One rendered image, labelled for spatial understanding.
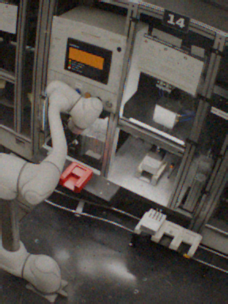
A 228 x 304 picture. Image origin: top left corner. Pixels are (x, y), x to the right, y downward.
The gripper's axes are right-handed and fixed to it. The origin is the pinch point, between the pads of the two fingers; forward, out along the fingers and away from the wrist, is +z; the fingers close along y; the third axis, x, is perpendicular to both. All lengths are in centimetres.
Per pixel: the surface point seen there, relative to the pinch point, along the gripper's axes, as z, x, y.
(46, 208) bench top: 38.7, 6.8, -18.2
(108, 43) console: -67, -7, 15
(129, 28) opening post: -80, -8, 13
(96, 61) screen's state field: -56, -6, 14
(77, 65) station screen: -46, -6, 20
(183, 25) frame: -102, -4, -4
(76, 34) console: -59, -8, 31
